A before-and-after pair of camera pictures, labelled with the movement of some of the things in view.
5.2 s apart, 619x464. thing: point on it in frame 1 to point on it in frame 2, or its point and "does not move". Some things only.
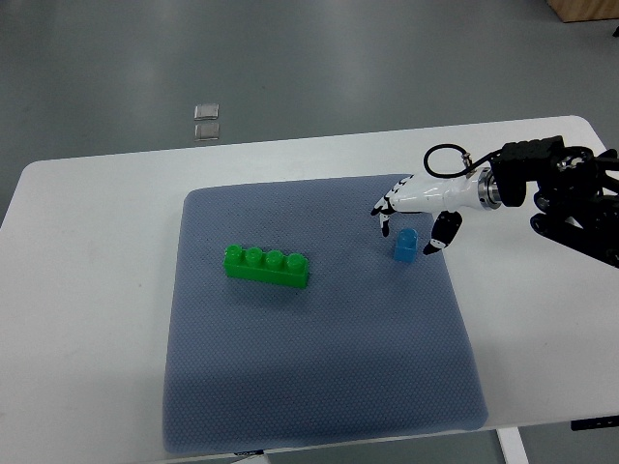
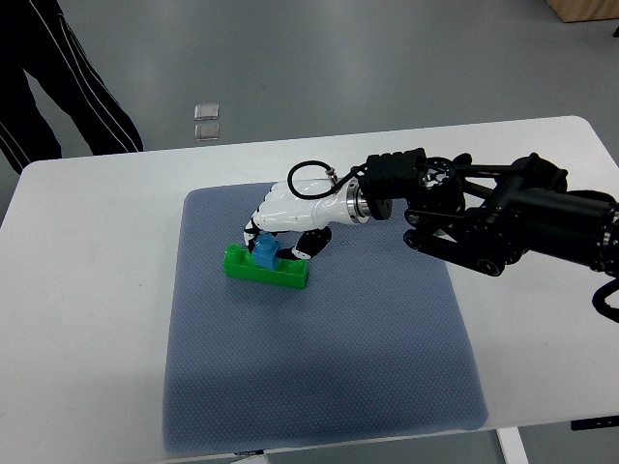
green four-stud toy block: [272, 266] does not move
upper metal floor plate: [206, 111] does not move
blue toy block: [406, 246] to [265, 249]
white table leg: [512, 446] does not move
